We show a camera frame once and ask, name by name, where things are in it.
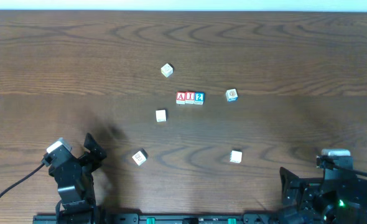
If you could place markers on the white block black pattern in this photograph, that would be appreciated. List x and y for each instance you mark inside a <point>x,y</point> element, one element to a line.
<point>140,157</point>

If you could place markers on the red letter A block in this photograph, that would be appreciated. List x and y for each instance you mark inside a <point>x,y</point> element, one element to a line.
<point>180,98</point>

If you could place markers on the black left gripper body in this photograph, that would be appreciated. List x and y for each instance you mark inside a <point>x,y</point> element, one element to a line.
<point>78,160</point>

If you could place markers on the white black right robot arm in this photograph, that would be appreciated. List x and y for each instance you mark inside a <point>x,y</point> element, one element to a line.
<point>340,196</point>

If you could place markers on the blue-edged picture block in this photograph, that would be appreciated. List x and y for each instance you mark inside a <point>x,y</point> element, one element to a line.
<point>231,95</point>

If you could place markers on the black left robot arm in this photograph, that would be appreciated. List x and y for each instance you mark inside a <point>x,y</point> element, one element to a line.
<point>77,202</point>

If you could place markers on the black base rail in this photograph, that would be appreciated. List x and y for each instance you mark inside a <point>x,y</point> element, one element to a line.
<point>133,218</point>

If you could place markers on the blue number 2 block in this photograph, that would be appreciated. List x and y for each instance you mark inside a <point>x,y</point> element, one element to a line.
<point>199,98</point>

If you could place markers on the red letter I block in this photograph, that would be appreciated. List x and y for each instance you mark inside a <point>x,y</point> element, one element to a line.
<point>189,97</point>

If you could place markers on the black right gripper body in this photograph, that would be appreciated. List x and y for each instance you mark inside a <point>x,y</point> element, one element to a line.
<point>297,187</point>

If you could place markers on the white block near right arm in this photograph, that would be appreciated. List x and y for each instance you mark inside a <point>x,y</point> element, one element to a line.
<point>236,156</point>

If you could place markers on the plain white block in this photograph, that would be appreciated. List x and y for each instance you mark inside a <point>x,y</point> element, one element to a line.
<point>161,116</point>

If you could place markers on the yellow-edged white block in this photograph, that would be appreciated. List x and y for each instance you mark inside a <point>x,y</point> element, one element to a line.
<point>167,70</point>

